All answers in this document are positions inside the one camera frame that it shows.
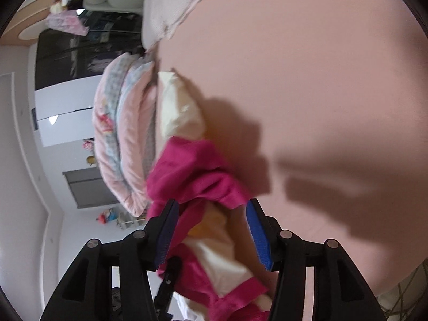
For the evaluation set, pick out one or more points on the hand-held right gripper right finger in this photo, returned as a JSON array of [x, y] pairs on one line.
[[259, 237]]

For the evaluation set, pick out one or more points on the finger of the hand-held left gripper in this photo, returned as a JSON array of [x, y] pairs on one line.
[[167, 284]]

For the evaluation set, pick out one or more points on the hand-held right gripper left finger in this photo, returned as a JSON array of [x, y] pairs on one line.
[[167, 234]]

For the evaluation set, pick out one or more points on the cream shirt with pink sleeves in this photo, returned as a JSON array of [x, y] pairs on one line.
[[194, 174]]

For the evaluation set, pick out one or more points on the white shelf rack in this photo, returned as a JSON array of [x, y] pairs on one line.
[[130, 221]]

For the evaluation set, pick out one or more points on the red and blue plush toy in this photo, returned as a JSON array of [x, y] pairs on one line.
[[107, 216]]

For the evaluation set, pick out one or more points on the grey door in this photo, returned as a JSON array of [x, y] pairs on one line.
[[90, 190]]

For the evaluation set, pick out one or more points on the folded pink quilt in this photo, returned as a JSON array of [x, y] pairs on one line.
[[133, 140]]

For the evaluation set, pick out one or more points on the yellow toy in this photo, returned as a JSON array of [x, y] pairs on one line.
[[90, 160]]

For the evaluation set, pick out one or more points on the pink plush doll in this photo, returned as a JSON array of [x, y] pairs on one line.
[[89, 146]]

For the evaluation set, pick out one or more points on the white wardrobe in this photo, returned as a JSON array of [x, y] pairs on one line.
[[67, 120]]

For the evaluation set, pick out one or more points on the pink bed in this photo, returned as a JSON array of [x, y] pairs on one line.
[[301, 73]]

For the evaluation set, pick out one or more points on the black glass wardrobe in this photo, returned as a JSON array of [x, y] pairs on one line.
[[67, 57]]

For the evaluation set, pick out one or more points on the pink printed hanging cloth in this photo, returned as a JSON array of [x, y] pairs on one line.
[[67, 23]]

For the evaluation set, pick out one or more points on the cream plush bear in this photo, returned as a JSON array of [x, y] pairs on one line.
[[58, 7]]

